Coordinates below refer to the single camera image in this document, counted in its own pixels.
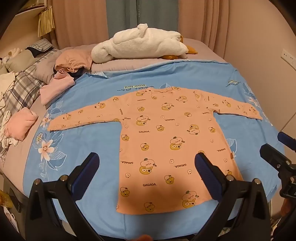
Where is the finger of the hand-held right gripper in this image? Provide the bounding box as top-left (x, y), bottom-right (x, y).
top-left (259, 144), bottom-right (292, 172)
top-left (278, 132), bottom-right (296, 149)

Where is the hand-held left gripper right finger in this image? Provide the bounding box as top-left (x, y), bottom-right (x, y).
top-left (192, 152), bottom-right (271, 241)

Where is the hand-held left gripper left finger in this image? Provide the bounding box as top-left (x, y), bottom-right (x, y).
top-left (25, 152), bottom-right (102, 241)

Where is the pink cartoon print shirt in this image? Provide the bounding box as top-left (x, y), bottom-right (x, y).
top-left (47, 86), bottom-right (263, 215)

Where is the blue floral blanket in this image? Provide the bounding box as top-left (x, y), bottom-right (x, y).
top-left (23, 59), bottom-right (286, 220)

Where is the pink folded garment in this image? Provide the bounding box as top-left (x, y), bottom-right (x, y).
top-left (5, 109), bottom-right (38, 141)

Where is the yellow packet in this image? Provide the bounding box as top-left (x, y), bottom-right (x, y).
top-left (0, 190), bottom-right (13, 209)

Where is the light pink folded cloth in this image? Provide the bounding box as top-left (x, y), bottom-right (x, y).
top-left (40, 71), bottom-right (75, 106)

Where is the white patterned cloth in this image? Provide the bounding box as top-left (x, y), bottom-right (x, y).
top-left (0, 111), bottom-right (19, 149)

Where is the dark cloth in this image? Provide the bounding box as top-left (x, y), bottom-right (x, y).
top-left (54, 66), bottom-right (86, 78)

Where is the grey pillow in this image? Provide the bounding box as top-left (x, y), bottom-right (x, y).
top-left (35, 47), bottom-right (62, 85)

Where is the salmon crumpled cloth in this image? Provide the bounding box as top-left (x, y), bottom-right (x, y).
top-left (55, 49), bottom-right (93, 71)

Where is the lilac pillow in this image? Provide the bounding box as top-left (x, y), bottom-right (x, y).
top-left (90, 56), bottom-right (188, 75)

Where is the olive green pillow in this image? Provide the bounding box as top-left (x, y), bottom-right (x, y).
top-left (5, 50), bottom-right (37, 72)

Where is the dark plaid pillow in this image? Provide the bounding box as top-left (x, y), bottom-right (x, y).
top-left (25, 38), bottom-right (55, 57)

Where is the white plush goose toy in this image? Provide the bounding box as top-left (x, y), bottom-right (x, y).
top-left (91, 24), bottom-right (199, 63)

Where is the pink curtain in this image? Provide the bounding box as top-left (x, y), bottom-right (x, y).
top-left (51, 0), bottom-right (110, 50)
top-left (178, 0), bottom-right (229, 54)

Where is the yellow striped hanging cloth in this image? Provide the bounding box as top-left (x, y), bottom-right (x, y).
top-left (38, 6), bottom-right (55, 37)

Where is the grey-blue curtain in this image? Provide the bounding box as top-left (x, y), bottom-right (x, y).
top-left (109, 0), bottom-right (179, 40)

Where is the white wall socket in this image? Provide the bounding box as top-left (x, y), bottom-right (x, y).
top-left (280, 48), bottom-right (296, 66)

